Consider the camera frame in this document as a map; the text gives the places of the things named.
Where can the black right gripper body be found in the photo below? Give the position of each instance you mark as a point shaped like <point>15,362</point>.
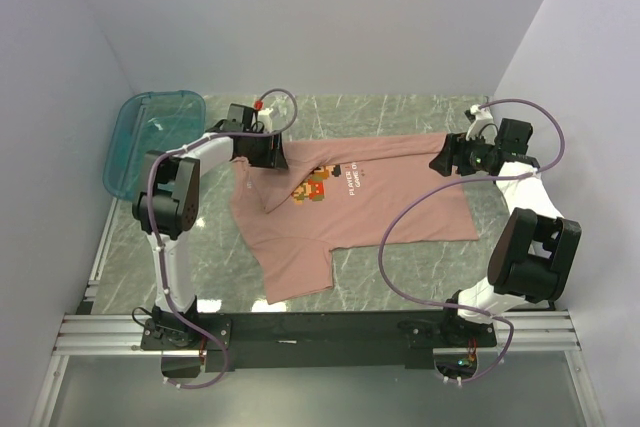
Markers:
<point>473,156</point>

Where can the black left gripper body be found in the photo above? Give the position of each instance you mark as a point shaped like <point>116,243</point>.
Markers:
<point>260,151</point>

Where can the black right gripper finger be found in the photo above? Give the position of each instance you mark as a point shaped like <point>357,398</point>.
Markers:
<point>453,142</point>
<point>443,162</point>

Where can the pink t shirt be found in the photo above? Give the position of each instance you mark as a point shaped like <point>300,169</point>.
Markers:
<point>341,194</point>

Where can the teal transparent plastic bin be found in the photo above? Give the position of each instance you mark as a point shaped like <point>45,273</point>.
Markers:
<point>158,121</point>

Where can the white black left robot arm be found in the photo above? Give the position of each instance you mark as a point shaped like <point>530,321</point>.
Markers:
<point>167,206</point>

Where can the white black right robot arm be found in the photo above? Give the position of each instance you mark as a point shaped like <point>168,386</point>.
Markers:
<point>534,254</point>

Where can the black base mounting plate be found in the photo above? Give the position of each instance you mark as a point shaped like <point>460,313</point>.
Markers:
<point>333,339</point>

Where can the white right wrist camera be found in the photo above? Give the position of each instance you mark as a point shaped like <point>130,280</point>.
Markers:
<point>482,124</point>

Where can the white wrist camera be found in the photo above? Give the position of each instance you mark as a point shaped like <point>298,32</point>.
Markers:
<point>482,124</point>
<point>271,115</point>

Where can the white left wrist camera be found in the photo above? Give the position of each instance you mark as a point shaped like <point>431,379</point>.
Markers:
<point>271,115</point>

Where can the aluminium front frame rail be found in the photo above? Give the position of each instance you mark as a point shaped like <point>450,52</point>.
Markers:
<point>113,335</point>

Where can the aluminium left side rail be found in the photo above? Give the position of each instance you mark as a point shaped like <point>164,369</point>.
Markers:
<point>96,273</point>

